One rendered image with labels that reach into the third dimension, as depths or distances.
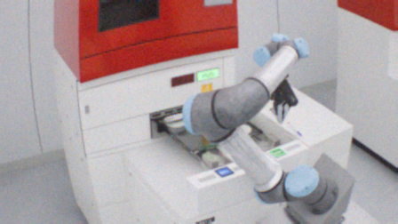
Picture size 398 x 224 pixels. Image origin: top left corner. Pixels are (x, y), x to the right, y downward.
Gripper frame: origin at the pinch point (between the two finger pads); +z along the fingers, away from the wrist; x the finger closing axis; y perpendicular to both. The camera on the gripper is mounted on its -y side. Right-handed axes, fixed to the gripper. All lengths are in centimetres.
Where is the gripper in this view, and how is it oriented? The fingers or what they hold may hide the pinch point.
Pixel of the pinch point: (282, 121)
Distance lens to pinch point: 197.5
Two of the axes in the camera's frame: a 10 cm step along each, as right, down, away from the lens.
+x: -8.7, 2.2, -4.4
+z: 0.2, 9.0, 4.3
